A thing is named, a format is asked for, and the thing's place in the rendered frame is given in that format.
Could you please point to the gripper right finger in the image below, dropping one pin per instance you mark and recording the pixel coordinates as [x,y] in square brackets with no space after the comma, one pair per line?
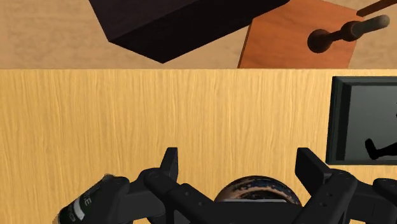
[335,192]

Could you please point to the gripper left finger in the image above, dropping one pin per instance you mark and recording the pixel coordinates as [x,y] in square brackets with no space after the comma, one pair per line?
[173,192]

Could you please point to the dark mottled round ball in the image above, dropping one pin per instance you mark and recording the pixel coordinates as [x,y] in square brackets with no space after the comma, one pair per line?
[257,186]

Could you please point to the black can with white label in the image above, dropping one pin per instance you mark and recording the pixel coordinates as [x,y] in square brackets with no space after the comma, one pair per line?
[77,211]

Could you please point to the dark lamp with grey shade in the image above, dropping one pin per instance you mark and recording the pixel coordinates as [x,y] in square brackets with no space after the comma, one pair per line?
[347,31]

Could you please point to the orange-brown wooden side table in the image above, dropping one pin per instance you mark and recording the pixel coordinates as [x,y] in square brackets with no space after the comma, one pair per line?
[279,40]

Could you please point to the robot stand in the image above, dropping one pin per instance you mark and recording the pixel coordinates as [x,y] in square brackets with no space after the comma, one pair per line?
[173,28]

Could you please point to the dark picture frame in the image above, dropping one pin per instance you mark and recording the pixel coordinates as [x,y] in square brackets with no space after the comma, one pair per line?
[363,121]

